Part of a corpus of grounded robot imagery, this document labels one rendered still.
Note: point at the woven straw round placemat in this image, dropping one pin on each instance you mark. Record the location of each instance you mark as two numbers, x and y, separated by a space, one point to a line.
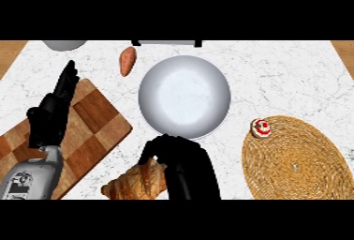
295 159

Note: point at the orange sweet potato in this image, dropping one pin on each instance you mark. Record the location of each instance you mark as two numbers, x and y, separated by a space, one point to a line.
127 61

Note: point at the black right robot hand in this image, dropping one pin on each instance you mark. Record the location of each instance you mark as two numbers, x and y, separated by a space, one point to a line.
189 168

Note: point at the grey appliance with black feet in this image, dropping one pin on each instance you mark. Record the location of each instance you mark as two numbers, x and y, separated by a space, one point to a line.
167 42

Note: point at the golden brown croissant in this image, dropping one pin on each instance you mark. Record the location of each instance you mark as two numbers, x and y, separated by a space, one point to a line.
138 182

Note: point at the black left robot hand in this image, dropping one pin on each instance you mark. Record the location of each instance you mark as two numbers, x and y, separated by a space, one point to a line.
48 115

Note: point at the red and white cupcake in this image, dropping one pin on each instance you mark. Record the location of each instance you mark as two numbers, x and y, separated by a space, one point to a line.
260 127

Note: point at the checkered wooden cutting board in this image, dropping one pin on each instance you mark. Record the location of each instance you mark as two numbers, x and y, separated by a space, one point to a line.
88 125

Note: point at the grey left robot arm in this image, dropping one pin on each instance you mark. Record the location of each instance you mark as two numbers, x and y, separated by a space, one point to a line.
33 178

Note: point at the grey rounded bowl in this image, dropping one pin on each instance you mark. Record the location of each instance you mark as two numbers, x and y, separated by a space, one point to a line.
64 44

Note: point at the white round bowl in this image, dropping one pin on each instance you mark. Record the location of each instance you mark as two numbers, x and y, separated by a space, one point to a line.
185 97

